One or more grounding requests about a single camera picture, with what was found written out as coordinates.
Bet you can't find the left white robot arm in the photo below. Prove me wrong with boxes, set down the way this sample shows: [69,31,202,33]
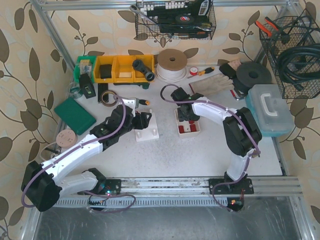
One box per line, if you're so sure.
[21,95,152,212]

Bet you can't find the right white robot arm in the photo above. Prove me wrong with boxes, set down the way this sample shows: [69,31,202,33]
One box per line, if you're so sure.
[160,84,262,183]

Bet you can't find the white spring tray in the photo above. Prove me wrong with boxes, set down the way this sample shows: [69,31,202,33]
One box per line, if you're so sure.
[174,109,201,139]

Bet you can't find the orange tipped black screwdriver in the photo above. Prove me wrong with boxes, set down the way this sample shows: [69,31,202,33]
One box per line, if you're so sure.
[117,96,151,106]

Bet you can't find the brown tape roll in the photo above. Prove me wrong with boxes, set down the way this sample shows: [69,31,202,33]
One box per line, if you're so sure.
[100,90,117,107]

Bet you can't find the red white tape roll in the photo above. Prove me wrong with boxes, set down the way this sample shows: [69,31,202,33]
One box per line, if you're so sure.
[189,66,199,76]

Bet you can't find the beige work glove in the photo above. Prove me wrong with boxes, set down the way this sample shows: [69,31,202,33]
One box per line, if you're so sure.
[189,73,234,97]

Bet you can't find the black pipe fitting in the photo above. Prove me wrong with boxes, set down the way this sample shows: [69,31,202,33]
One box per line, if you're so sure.
[132,59,155,82]

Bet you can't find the yellow black screwdriver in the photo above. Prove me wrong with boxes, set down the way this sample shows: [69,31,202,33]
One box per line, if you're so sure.
[187,67,215,79]

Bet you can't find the yellow storage bin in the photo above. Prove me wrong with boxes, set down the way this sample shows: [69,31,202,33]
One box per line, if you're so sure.
[93,54,155,84]

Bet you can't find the black rectangular block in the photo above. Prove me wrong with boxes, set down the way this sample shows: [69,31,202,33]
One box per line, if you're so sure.
[219,63,237,79]

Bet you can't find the black box in bin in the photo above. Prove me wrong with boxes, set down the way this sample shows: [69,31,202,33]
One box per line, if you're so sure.
[99,64,112,79]

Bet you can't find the black green meter device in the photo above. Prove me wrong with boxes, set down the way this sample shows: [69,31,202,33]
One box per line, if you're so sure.
[79,73,96,99]

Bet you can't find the sandpaper sheet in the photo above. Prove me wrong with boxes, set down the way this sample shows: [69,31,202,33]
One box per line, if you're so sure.
[228,59,242,71]

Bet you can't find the green foam pad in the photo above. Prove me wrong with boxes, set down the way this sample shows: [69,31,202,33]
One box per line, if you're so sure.
[54,97,97,135]

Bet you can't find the black plastic spool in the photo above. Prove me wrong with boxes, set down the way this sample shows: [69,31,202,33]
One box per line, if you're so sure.
[233,61,272,94]

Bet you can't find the glass jar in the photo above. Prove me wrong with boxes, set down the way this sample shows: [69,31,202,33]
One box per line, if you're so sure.
[68,81,83,99]

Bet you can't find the round sanding disc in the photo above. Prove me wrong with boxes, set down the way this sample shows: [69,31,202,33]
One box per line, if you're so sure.
[56,129,78,149]

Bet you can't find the green storage bin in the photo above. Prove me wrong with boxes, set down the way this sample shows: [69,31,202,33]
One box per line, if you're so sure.
[73,56,97,83]

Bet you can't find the teal plastic case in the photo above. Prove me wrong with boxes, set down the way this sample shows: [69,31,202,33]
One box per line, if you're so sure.
[245,84,295,137]

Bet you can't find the brass padlock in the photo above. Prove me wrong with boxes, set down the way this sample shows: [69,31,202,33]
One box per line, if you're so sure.
[250,151,260,158]

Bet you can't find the white peg base plate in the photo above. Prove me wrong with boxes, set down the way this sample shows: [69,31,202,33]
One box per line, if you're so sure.
[134,109,159,142]

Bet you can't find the red handled hex key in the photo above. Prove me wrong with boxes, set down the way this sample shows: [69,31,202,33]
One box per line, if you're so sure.
[230,89,247,101]

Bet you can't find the white cable coil spool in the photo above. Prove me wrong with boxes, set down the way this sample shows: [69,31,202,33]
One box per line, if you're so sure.
[156,48,188,84]

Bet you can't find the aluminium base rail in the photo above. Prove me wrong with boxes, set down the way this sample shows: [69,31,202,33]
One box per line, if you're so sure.
[55,176,303,209]

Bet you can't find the wire basket with tools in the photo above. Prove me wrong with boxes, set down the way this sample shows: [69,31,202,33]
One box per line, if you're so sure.
[129,0,216,42]

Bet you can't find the orange handled pliers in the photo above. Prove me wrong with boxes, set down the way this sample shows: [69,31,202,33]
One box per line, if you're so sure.
[254,16,280,38]

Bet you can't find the wire basket with hose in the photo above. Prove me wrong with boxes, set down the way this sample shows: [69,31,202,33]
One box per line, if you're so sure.
[259,15,320,99]

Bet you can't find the black coiled hose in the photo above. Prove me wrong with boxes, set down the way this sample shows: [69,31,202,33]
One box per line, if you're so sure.
[277,14,320,86]

